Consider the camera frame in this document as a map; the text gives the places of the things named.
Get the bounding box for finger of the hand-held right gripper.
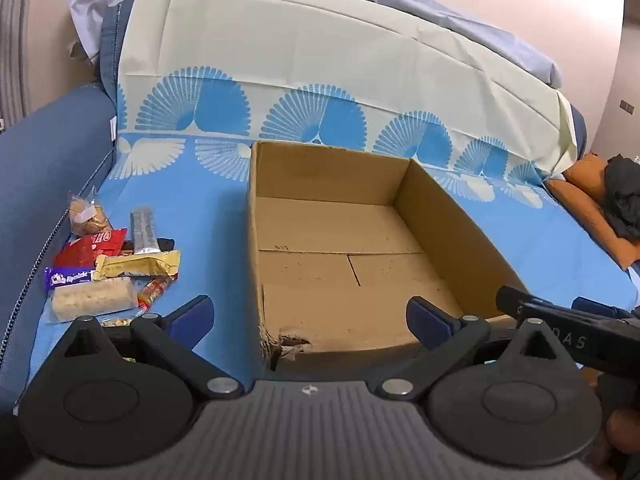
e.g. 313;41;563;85
496;285;551;322
571;296;640;320

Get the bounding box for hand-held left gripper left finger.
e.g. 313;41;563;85
52;295;246;401

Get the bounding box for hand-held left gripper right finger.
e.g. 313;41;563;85
375;297;576;401

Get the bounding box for small orange candy packet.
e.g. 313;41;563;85
136;277;172;313

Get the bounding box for cream yellow snack wrapper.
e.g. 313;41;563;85
94;249;181;279

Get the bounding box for black snack wrapper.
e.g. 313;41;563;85
122;236;176;254

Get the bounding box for silver bar wrapper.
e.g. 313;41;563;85
130;205;161;255

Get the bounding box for clear rice cracker pack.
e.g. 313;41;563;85
50;277;138;322

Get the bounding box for brown cardboard box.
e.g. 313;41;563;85
246;141;531;372

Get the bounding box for red wafer wrapper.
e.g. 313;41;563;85
53;228;128;268

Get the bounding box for purple snack wrapper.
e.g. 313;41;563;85
44;266;96;292

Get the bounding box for clear cookie bag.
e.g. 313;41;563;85
67;186;112;236

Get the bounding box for person's right hand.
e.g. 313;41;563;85
606;406;640;453

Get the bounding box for blue fan-print cloth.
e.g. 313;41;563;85
27;0;640;386

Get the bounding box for orange cushion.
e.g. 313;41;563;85
545;152;640;271

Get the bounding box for black cloth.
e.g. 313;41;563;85
602;155;640;241

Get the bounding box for grey curtain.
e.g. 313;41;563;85
0;0;36;131

